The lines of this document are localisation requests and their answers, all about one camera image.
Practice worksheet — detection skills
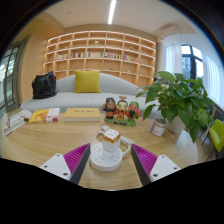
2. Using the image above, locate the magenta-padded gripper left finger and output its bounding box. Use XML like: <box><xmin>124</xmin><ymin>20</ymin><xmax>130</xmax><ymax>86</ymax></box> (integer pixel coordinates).
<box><xmin>39</xmin><ymin>142</ymin><xmax>92</xmax><ymax>185</ymax></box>

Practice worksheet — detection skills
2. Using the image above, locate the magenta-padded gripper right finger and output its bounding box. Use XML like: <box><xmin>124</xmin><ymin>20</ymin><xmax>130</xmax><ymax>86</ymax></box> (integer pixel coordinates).
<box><xmin>130</xmin><ymin>143</ymin><xmax>181</xmax><ymax>187</ymax></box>

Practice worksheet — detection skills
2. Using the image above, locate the white charger with gold band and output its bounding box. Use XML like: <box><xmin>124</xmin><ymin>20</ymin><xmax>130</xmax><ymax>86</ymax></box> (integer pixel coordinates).
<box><xmin>101</xmin><ymin>129</ymin><xmax>122</xmax><ymax>153</ymax></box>

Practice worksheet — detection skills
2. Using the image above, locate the small white printed pot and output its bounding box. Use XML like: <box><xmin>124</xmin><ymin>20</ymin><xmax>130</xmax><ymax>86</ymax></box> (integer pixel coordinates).
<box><xmin>150</xmin><ymin>118</ymin><xmax>167</xmax><ymax>137</ymax></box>

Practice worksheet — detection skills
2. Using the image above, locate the round white power strip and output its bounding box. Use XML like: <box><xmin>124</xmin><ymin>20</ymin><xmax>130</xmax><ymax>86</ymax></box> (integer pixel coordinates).
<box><xmin>89</xmin><ymin>142</ymin><xmax>124</xmax><ymax>173</ymax></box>

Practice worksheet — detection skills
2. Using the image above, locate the flat yellow book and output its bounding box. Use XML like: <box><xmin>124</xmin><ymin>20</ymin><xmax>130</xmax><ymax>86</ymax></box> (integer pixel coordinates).
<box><xmin>62</xmin><ymin>107</ymin><xmax>102</xmax><ymax>123</ymax></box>

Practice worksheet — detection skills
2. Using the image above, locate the stack of magazines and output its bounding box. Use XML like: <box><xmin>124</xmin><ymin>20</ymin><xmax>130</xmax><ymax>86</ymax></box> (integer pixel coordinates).
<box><xmin>3</xmin><ymin>109</ymin><xmax>34</xmax><ymax>137</ymax></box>

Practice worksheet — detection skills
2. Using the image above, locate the lime green chair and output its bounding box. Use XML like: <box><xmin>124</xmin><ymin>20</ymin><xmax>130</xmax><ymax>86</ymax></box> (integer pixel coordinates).
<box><xmin>208</xmin><ymin>118</ymin><xmax>224</xmax><ymax>161</ymax></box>

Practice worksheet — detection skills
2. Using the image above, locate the three-figure colourful figurine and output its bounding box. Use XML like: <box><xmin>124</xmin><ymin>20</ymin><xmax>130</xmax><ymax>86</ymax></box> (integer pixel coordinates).
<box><xmin>100</xmin><ymin>95</ymin><xmax>142</xmax><ymax>127</ymax></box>

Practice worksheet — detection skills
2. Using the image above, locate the green potted plant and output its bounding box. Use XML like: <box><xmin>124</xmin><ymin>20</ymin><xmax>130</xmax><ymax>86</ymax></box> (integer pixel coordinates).
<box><xmin>135</xmin><ymin>70</ymin><xmax>218</xmax><ymax>144</ymax></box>

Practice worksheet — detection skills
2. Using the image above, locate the grey curved sofa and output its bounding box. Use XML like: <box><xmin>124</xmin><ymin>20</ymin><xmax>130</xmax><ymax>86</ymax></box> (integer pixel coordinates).
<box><xmin>19</xmin><ymin>72</ymin><xmax>164</xmax><ymax>120</ymax></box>

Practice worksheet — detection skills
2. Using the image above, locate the black bag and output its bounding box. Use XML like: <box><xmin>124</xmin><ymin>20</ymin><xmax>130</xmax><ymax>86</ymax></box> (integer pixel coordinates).
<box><xmin>31</xmin><ymin>70</ymin><xmax>58</xmax><ymax>100</ymax></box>

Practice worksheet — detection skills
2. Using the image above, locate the yellow cushion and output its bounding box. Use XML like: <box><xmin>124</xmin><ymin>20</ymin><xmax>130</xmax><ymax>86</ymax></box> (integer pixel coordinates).
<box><xmin>74</xmin><ymin>70</ymin><xmax>102</xmax><ymax>94</ymax></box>

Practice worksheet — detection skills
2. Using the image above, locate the white sheer curtain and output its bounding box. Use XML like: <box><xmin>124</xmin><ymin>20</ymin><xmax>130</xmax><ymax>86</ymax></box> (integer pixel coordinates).
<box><xmin>201</xmin><ymin>53</ymin><xmax>224</xmax><ymax>108</ymax></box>
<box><xmin>165</xmin><ymin>43</ymin><xmax>184</xmax><ymax>75</ymax></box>

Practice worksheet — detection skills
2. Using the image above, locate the dark-framed window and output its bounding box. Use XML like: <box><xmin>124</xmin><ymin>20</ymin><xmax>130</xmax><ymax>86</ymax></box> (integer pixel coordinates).
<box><xmin>180</xmin><ymin>43</ymin><xmax>204</xmax><ymax>81</ymax></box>

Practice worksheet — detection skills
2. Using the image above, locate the wooden shelf unit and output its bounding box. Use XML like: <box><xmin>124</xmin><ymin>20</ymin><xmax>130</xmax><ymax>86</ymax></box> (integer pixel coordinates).
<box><xmin>42</xmin><ymin>30</ymin><xmax>157</xmax><ymax>88</ymax></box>

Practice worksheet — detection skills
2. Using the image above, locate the white air conditioner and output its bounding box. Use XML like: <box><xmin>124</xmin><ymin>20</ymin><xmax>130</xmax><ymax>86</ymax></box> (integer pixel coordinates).
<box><xmin>159</xmin><ymin>24</ymin><xmax>182</xmax><ymax>39</ymax></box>

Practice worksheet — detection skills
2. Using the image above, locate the long ceiling light strip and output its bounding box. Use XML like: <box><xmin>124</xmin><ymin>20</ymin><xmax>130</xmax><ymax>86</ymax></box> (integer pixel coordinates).
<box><xmin>107</xmin><ymin>0</ymin><xmax>118</xmax><ymax>25</ymax></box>

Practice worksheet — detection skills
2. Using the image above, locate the glass door with dark frame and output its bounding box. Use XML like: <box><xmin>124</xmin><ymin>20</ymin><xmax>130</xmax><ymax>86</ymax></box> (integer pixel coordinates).
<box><xmin>0</xmin><ymin>39</ymin><xmax>27</xmax><ymax>113</ymax></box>

